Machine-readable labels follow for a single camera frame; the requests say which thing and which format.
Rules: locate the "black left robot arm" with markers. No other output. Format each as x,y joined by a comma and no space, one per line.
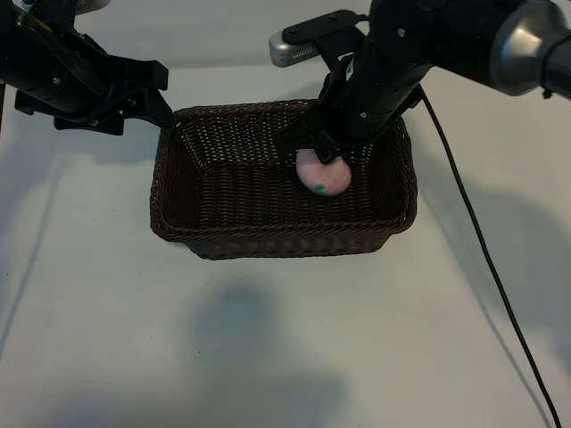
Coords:
18,53

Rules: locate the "pink plush peach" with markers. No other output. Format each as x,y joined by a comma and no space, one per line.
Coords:
323,176

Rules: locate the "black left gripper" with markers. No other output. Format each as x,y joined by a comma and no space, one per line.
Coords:
134,73

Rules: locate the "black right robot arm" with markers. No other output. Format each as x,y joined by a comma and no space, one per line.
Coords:
446,35

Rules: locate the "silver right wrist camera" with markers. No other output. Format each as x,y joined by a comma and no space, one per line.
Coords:
290,49

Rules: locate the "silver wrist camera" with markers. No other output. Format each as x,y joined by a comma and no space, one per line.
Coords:
290,49
91,3

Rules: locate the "dark brown wicker basket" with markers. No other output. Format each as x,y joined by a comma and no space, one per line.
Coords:
250,209

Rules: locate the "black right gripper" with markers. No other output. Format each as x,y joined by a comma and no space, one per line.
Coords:
316,131

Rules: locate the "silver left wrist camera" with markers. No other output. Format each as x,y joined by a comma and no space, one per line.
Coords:
91,3

